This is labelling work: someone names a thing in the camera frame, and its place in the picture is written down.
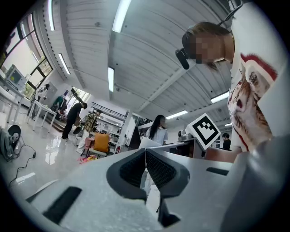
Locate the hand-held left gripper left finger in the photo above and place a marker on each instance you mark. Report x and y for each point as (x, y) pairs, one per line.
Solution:
(95, 192)

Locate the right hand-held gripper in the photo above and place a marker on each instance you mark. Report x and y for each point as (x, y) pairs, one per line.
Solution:
(204, 131)

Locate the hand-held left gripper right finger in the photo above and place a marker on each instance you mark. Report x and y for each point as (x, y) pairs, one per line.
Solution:
(199, 192)

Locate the long ceiling light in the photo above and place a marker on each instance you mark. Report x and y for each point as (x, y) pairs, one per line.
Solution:
(110, 79)
(64, 64)
(51, 14)
(176, 114)
(121, 15)
(219, 97)
(228, 124)

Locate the red flowers in white pot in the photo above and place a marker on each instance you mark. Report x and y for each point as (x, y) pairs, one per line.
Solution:
(87, 159)

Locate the red fire extinguisher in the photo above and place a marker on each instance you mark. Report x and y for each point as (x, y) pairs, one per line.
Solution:
(117, 150)

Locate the person's white cat-print shirt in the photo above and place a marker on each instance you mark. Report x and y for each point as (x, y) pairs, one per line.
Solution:
(247, 108)

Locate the orange chair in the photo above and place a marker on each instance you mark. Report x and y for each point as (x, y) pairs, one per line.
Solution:
(101, 142)

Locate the white storage shelf rack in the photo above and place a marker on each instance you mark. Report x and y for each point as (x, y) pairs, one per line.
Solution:
(113, 122)

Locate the person's head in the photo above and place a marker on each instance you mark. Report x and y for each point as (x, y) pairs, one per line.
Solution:
(210, 45)

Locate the green hanging jacket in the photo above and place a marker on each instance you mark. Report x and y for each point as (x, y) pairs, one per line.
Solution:
(60, 103)

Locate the white metal-leg table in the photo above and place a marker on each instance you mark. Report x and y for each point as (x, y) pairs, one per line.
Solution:
(11, 95)
(43, 108)

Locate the grey backpack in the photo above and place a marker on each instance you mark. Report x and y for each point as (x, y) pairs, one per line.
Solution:
(5, 142)

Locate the white microwave oven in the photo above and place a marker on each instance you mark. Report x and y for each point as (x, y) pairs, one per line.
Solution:
(15, 78)

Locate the large black-framed window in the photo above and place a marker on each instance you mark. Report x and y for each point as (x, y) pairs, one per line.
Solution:
(20, 54)

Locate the black head camera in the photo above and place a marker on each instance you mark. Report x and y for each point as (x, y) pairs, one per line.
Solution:
(182, 59)

